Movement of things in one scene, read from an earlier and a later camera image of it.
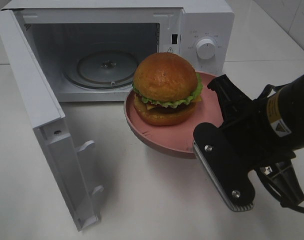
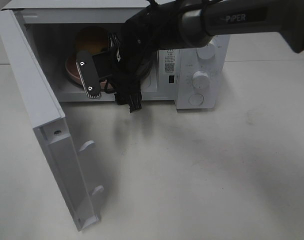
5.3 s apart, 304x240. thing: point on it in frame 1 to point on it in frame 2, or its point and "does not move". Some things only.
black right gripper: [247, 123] to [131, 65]
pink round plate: [175, 140] to [73, 70]
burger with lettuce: [166, 89] to [93, 39]
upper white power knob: [205, 48] does not move
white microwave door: [49, 120] does not move
